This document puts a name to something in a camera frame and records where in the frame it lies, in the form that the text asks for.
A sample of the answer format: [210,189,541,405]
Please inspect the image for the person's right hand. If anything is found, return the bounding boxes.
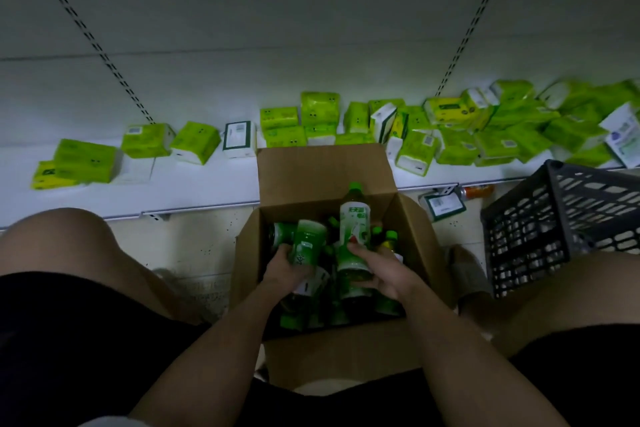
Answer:
[346,242,427,304]

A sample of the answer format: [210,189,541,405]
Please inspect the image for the person's grey shoe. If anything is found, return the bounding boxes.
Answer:
[446,245,494,311]
[152,268,232,325]

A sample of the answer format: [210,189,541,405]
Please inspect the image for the person's right forearm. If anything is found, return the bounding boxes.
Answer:
[397,287,572,427]

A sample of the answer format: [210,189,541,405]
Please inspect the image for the person's grey right shoe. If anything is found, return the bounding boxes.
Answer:
[446,245,494,311]

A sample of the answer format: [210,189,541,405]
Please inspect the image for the white metal shelf board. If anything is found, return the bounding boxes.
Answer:
[0,134,640,231]

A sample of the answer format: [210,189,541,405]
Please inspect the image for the person's grey left shoe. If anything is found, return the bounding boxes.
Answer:
[152,268,232,325]

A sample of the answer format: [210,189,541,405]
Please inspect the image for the orange bottle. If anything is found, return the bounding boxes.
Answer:
[459,184,496,200]

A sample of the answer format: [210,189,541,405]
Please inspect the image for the person's right leg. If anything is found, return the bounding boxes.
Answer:
[459,251,640,358]

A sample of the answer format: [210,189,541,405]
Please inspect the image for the black shorts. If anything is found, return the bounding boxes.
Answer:
[0,272,640,427]

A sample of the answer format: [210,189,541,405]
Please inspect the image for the person's left hand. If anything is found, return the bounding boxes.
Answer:
[262,243,317,300]

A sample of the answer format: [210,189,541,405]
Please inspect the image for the large white blue-print packet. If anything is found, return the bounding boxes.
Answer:
[599,101,640,170]

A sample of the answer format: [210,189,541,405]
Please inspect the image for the white packet dark green label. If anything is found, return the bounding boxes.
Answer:
[421,190,467,223]
[222,120,258,158]

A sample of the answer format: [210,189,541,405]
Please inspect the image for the slotted shelf upright strip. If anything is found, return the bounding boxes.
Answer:
[29,0,157,125]
[434,0,514,98]

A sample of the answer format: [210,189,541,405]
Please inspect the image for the person's leg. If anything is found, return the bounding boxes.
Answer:
[459,251,640,358]
[0,207,203,327]

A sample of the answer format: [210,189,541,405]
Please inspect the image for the black plastic crate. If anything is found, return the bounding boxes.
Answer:
[481,159,640,299]

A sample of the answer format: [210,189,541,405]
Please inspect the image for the white label green drink bottle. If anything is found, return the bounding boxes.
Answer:
[336,181,375,288]

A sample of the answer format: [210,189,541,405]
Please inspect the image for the brown cardboard box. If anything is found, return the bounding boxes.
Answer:
[230,144,457,392]

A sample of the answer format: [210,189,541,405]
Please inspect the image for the row of green tissue packets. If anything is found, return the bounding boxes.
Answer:
[31,79,640,191]

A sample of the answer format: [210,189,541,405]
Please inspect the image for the person's left forearm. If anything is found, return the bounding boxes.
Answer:
[127,284,301,427]

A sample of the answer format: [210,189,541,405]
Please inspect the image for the pile of green bottles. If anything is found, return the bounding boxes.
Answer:
[270,214,407,333]

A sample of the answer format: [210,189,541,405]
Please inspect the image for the person's left leg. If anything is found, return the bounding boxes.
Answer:
[0,207,203,327]

